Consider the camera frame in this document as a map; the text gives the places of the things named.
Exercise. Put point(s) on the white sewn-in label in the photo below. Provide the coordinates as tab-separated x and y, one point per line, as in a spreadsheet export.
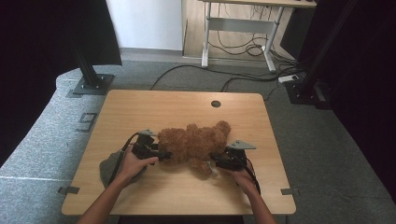
214	170

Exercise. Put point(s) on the white desk frame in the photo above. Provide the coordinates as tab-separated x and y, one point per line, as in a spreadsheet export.
239	25

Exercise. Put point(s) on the white power strip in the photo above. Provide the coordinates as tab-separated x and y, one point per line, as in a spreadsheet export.
288	78

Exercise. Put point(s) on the person's right hand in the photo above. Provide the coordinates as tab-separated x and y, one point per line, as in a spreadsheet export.
244	182

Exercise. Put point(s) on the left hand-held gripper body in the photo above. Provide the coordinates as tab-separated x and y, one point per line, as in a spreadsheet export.
143	146

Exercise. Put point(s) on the grey cloth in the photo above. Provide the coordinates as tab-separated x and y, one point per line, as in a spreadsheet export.
107	168

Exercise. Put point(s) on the dark curtain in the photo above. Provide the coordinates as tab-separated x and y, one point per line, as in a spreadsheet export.
31	62
367	93

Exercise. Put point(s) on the brown teddy bear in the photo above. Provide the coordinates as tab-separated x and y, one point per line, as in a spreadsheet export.
193	143

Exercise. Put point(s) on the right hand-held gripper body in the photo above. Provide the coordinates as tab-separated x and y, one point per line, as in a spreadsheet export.
235	158

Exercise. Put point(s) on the black stand with slanted post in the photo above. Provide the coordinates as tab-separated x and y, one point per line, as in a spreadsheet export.
306	93

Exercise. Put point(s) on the light wooden panel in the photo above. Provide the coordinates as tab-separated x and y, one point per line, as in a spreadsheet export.
194	31

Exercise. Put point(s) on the black stand with square base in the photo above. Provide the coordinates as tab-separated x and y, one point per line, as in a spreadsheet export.
93	85

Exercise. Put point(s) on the person's left hand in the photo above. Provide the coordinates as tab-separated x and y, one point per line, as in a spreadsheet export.
134	168

